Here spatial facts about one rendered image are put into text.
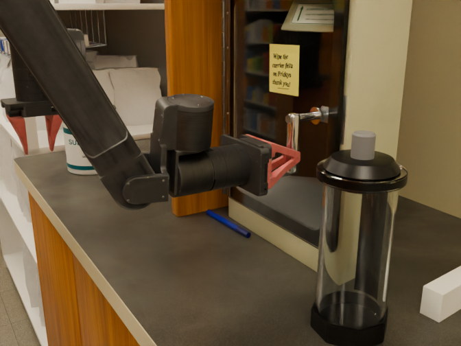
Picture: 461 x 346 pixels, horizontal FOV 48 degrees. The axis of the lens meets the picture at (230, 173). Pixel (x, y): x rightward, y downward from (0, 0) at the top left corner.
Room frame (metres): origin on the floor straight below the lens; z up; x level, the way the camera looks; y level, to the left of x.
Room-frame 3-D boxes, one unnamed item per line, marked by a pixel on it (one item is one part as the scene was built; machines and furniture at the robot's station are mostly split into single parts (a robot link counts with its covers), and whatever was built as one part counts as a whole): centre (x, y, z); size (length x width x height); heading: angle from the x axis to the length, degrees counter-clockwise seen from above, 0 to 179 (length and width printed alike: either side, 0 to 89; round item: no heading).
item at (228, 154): (0.67, 0.00, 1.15); 0.10 x 0.07 x 0.07; 32
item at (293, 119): (0.73, -0.10, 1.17); 0.05 x 0.03 x 0.10; 122
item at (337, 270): (0.60, -0.16, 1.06); 0.11 x 0.11 x 0.21
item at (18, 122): (0.92, 0.37, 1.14); 0.07 x 0.07 x 0.09; 32
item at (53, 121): (0.93, 0.35, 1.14); 0.07 x 0.07 x 0.09; 32
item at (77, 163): (1.31, 0.37, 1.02); 0.13 x 0.13 x 0.15
